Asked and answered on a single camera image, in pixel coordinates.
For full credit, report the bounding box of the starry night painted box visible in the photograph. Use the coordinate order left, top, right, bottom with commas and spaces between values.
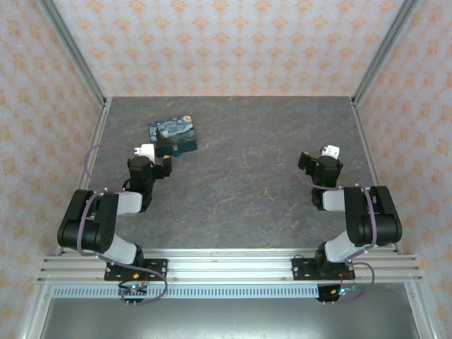
148, 113, 198, 159

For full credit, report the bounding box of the grey metal panel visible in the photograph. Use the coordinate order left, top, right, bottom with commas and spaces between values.
37, 297, 422, 339

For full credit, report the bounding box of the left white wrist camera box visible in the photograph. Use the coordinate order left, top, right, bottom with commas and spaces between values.
133, 143, 157, 160

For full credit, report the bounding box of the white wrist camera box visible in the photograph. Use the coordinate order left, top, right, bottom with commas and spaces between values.
319, 144, 340, 159
133, 143, 157, 160

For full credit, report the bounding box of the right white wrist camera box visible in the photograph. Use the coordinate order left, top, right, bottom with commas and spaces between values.
319, 144, 340, 159

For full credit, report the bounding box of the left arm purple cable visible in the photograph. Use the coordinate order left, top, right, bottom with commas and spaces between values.
76, 142, 169, 307

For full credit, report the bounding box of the aluminium table edge rail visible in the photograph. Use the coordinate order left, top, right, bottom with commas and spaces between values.
350, 97, 404, 256
54, 97, 112, 256

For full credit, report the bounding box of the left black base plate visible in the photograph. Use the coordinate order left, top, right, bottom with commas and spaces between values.
103, 258, 169, 282

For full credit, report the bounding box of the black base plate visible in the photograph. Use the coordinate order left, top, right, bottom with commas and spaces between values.
103, 258, 169, 282
292, 257, 356, 282

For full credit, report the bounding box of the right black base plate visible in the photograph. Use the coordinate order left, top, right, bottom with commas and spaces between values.
292, 257, 356, 282

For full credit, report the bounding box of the aluminium mounting rail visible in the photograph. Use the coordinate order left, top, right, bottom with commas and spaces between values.
37, 248, 423, 284

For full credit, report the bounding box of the aluminium frame post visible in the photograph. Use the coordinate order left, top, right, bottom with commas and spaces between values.
36, 0, 109, 107
350, 0, 423, 107

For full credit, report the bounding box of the grey slotted cable duct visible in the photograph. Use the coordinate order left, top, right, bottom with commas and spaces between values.
52, 285, 321, 299

